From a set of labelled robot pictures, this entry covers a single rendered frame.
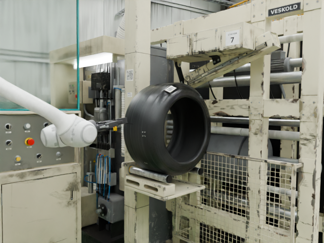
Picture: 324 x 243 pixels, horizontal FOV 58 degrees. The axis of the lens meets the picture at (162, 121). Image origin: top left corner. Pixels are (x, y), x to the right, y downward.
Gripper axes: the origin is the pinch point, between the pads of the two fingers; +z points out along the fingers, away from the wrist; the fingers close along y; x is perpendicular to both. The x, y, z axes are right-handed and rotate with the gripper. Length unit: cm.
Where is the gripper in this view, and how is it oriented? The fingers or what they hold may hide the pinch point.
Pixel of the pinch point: (121, 121)
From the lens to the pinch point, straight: 154.1
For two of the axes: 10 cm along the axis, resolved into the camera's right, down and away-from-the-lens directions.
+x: 1.0, 9.8, 1.5
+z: 7.1, -1.8, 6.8
